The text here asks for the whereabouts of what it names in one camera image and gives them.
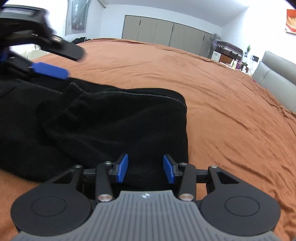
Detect orange-brown bed cover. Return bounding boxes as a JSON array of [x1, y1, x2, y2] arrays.
[[1, 39, 295, 240]]

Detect grey wardrobe doors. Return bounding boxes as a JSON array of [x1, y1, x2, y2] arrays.
[[122, 15, 213, 58]]

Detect black pants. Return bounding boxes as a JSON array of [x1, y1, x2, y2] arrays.
[[1, 77, 189, 190]]

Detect grey padded headboard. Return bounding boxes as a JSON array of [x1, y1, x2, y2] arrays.
[[252, 51, 295, 113]]

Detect orange wall picture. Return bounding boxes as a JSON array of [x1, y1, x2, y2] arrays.
[[285, 9, 296, 34]]

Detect grey wall poster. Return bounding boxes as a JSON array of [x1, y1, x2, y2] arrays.
[[65, 0, 91, 36]]

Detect standing fan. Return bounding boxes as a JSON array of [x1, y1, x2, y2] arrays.
[[208, 33, 221, 59]]

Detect cluttered bedside shelf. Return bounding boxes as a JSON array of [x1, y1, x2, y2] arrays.
[[211, 40, 259, 74]]

